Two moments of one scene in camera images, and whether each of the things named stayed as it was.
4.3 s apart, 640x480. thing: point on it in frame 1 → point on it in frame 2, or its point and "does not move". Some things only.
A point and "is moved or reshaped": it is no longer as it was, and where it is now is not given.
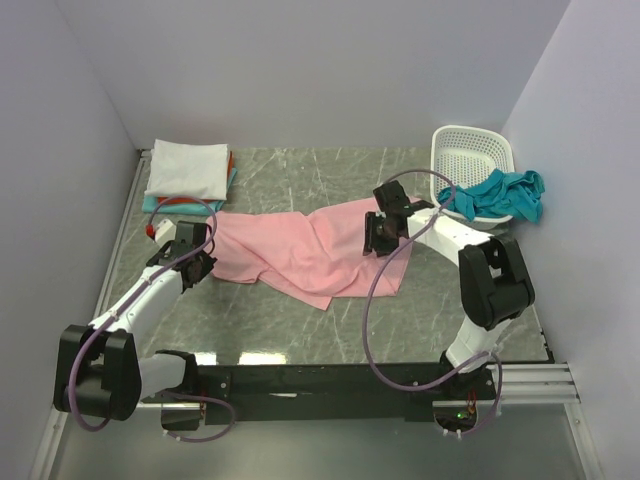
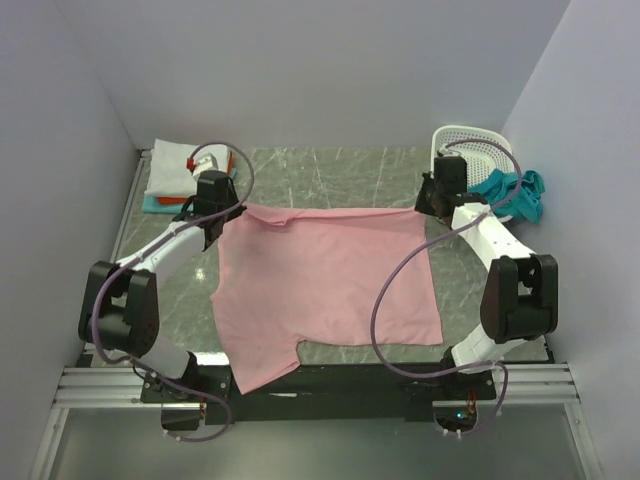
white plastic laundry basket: (469, 155) does not move
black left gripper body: (206, 265) → (232, 201)
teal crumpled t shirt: (510, 192) does not move
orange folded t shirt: (186, 200) does not move
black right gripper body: (385, 242) → (426, 199)
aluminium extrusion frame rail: (534, 383) does not move
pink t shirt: (313, 257) is moved or reshaped
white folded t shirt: (192, 169) does not move
